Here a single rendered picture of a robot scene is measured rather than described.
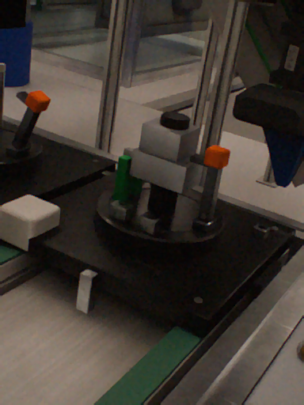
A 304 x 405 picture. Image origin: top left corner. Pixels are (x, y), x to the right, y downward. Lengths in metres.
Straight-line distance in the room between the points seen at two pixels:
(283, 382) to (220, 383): 0.05
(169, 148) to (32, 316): 0.21
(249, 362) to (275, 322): 0.07
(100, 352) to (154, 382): 0.09
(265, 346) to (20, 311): 0.23
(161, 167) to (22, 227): 0.15
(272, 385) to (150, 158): 0.26
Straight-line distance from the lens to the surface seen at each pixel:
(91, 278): 0.56
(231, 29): 0.80
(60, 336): 0.57
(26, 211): 0.61
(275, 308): 0.60
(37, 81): 1.62
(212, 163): 0.60
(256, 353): 0.52
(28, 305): 0.61
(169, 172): 0.61
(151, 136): 0.61
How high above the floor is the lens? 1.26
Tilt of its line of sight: 24 degrees down
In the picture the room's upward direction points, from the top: 10 degrees clockwise
